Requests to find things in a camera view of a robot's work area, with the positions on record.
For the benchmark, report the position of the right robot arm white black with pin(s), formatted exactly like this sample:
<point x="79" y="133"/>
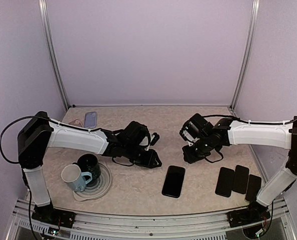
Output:
<point x="283" y="134"/>

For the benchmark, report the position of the lavender phone case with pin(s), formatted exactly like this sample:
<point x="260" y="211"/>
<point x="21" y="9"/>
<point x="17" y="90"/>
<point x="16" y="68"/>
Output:
<point x="90" y="120"/>

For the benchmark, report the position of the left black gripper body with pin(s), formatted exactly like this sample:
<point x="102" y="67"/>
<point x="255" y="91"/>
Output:
<point x="138" y="159"/>

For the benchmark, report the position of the white-edged black smartphone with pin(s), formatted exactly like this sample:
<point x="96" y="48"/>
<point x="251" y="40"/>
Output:
<point x="173" y="182"/>

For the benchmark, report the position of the grey collapsible silicone bowl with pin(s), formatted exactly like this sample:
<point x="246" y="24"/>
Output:
<point x="97" y="189"/>

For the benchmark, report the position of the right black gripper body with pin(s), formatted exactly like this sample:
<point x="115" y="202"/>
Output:
<point x="203" y="150"/>

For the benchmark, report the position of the light blue mug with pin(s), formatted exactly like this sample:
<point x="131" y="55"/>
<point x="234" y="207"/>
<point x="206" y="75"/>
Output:
<point x="76" y="180"/>

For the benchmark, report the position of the dark green mug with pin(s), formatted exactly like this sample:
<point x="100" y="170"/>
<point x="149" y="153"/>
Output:
<point x="89" y="163"/>

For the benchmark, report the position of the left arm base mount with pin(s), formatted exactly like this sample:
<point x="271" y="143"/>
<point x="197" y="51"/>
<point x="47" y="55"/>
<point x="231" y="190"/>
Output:
<point x="54" y="216"/>

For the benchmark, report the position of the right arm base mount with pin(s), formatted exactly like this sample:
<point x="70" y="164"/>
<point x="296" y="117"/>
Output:
<point x="255" y="212"/>

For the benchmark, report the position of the right aluminium frame post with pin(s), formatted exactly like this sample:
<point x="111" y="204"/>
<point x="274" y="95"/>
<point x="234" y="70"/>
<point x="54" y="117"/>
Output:
<point x="246" y="54"/>

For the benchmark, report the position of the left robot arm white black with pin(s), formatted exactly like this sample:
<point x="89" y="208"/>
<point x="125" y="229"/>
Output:
<point x="41" y="132"/>

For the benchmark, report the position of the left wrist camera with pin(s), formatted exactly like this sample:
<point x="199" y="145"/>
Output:
<point x="152" y="140"/>

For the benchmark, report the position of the aluminium frame post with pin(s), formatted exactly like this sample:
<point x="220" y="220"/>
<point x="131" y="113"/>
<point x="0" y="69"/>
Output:
<point x="246" y="54"/>
<point x="52" y="53"/>

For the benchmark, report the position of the left aluminium frame post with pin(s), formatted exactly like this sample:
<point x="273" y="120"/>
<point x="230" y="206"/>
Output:
<point x="52" y="53"/>

